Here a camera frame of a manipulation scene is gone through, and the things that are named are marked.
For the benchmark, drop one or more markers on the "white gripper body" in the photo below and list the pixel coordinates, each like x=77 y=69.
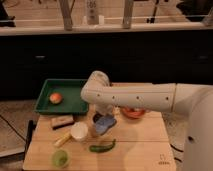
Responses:
x=104 y=109

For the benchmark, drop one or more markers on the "blue sponge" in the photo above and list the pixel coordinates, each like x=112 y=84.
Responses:
x=104 y=123

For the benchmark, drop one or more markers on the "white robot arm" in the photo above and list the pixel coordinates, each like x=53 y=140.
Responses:
x=193 y=100

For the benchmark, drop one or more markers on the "small metal cup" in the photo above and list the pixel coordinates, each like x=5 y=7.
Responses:
x=93 y=131

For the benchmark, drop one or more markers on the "light green plastic cup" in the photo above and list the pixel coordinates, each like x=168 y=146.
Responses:
x=60 y=159

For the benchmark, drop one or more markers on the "orange red bowl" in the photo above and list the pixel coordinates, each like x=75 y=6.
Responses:
x=131 y=113

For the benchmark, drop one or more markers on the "green plastic tray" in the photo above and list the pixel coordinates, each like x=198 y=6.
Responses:
x=71 y=103

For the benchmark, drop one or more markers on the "green cucumber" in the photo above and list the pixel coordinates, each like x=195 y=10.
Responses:
x=102 y=148

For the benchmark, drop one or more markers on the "orange bread roll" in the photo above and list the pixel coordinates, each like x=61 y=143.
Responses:
x=55 y=98

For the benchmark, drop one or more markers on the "white cup yellow handle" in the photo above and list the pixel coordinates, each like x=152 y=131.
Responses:
x=78 y=132

